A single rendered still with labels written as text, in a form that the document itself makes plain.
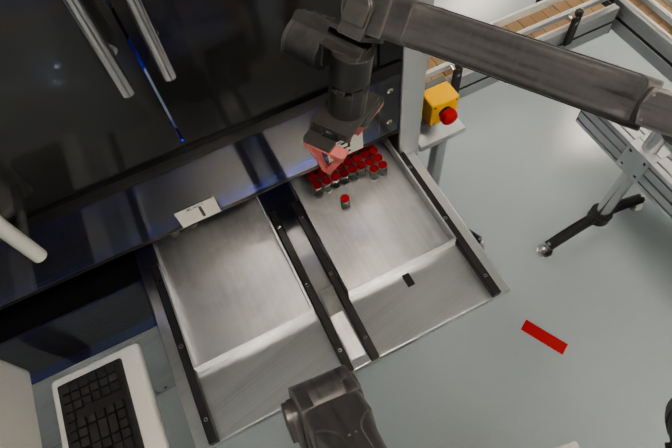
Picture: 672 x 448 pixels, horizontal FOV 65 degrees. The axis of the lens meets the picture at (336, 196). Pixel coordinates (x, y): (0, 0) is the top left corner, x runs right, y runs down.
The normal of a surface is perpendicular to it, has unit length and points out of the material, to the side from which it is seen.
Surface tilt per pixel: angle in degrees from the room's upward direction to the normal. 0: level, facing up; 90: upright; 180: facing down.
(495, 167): 0
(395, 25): 51
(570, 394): 0
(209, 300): 0
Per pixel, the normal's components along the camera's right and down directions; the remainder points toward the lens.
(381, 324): -0.07, -0.51
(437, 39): -0.40, 0.29
